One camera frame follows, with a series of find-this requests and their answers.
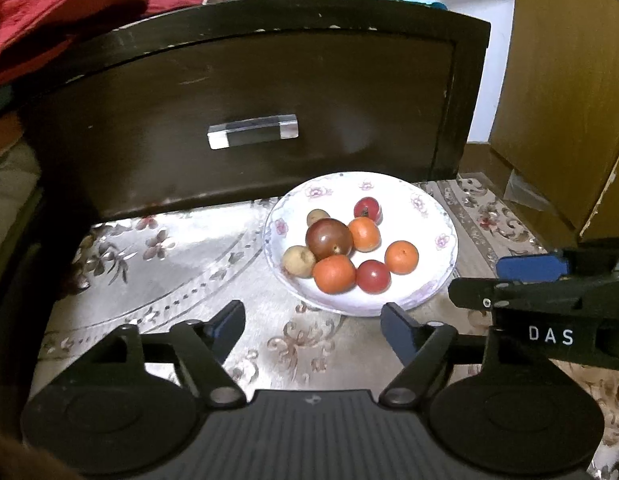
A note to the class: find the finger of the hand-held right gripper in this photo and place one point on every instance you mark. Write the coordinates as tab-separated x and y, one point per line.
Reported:
489	292
532	266

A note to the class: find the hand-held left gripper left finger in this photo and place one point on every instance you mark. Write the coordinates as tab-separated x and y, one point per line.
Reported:
228	330

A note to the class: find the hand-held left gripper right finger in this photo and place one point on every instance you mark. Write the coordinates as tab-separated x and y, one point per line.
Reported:
397	332

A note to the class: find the reddish orange mandarin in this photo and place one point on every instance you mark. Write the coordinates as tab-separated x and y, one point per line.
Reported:
333	274

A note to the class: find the white floral plate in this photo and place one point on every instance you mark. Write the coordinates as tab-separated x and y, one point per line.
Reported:
419	225

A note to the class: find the small tan longan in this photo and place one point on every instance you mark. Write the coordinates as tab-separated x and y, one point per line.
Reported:
298	260
317	217

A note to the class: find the oval red cherry tomato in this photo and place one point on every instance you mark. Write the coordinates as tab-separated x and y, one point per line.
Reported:
367	209

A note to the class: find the round red cherry tomato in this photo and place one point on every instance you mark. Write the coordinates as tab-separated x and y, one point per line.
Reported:
373	276

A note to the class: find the beige floral table cloth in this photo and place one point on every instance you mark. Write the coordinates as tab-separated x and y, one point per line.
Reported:
164	280

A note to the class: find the large dark brown tomato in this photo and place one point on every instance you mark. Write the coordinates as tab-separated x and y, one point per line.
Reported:
328	237

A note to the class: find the light wooden cabinet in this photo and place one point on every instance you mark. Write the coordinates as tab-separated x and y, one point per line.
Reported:
564	85

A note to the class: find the beige folded quilt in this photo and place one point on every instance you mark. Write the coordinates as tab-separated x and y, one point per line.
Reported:
12	195

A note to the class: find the dark wooden nightstand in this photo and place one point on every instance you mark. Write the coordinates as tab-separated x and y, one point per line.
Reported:
239	75

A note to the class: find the red cloth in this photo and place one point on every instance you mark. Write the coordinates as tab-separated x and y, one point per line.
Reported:
54	15

